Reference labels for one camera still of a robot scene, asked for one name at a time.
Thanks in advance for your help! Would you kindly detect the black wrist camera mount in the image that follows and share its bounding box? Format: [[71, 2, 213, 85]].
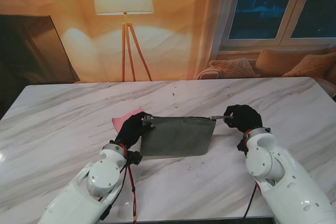
[[236, 139, 249, 157], [125, 151, 143, 167]]

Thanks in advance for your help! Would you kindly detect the red black left arm cable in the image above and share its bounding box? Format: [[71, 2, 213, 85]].
[[98, 144, 139, 222]]

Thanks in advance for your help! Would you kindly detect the red black arm cable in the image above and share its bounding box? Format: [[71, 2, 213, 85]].
[[242, 184, 260, 220], [98, 144, 139, 222]]

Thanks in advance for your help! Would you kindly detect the beige sofa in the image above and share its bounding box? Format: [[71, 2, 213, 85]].
[[196, 46, 336, 101]]

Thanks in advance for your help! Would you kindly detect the cream knitted cushion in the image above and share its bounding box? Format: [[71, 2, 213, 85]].
[[208, 57, 261, 79]]

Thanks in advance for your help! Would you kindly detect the pink document folder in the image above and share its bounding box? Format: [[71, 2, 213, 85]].
[[111, 106, 145, 133]]

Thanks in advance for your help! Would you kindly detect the orange knitted cushion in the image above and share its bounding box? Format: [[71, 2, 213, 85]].
[[282, 52, 336, 79]]

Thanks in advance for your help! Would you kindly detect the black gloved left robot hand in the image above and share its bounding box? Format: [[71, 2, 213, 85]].
[[114, 111, 153, 151]]

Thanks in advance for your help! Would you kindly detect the red black right arm cable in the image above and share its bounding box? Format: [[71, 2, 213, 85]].
[[242, 184, 260, 220]]

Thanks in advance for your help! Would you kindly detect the white framed window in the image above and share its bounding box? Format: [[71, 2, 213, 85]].
[[218, 0, 336, 51]]

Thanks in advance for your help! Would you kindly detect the dark flat television screen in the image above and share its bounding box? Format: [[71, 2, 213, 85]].
[[0, 14, 81, 109]]

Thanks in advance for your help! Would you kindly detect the plain orange cushion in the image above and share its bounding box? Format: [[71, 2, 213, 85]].
[[255, 48, 329, 78]]

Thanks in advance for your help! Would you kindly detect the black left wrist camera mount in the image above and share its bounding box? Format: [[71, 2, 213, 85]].
[[125, 151, 143, 167]]

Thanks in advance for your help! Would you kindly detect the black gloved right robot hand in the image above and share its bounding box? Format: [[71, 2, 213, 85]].
[[222, 104, 264, 133]]

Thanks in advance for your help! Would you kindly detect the grey suede zipper pouch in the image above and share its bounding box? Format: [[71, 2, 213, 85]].
[[139, 114, 235, 160]]

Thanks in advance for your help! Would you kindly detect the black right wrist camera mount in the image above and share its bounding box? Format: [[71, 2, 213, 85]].
[[236, 139, 249, 157]]

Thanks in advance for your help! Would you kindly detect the sheer beige curtain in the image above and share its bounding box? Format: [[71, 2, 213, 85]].
[[193, 0, 245, 80]]

